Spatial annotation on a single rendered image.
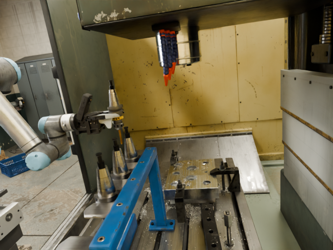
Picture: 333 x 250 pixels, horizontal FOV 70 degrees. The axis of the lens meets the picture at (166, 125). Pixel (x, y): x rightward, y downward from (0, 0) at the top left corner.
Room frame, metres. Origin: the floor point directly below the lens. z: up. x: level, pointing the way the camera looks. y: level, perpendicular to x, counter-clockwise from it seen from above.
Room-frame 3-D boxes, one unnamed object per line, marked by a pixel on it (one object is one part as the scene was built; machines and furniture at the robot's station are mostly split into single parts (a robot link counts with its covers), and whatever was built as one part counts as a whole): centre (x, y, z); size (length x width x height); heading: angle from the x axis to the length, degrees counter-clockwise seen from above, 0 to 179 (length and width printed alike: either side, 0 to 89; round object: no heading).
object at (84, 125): (0.98, 0.32, 1.31); 0.12 x 0.08 x 0.09; 80
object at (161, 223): (0.79, 0.07, 1.05); 0.10 x 0.05 x 0.30; 80
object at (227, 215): (0.66, -0.16, 0.96); 0.03 x 0.03 x 0.13
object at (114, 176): (0.64, 0.15, 1.21); 0.06 x 0.06 x 0.03
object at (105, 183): (0.53, 0.17, 1.26); 0.04 x 0.04 x 0.07
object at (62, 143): (0.99, 0.48, 1.21); 0.11 x 0.08 x 0.11; 172
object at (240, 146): (1.56, -0.19, 0.75); 0.89 x 0.67 x 0.26; 80
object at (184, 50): (0.91, -0.08, 1.56); 0.16 x 0.16 x 0.12
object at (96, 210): (0.48, 0.18, 1.21); 0.07 x 0.05 x 0.01; 80
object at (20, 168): (3.93, 2.60, 0.11); 0.62 x 0.42 x 0.22; 141
